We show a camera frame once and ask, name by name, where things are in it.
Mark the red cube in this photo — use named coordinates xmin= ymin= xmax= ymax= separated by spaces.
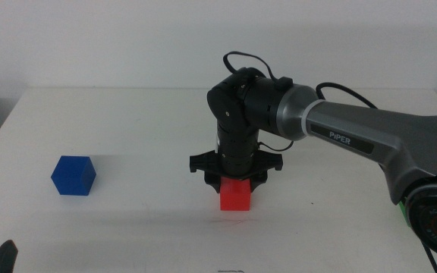
xmin=219 ymin=177 xmax=251 ymax=212

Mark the blue cube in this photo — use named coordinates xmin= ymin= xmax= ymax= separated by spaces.
xmin=50 ymin=155 xmax=97 ymax=196

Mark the green cube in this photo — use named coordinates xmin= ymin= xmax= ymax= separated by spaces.
xmin=398 ymin=200 xmax=411 ymax=228

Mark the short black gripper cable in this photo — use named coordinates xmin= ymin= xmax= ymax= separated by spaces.
xmin=258 ymin=140 xmax=294 ymax=152

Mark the thin black right camera cable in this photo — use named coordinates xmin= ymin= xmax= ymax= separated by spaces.
xmin=222 ymin=51 xmax=294 ymax=91

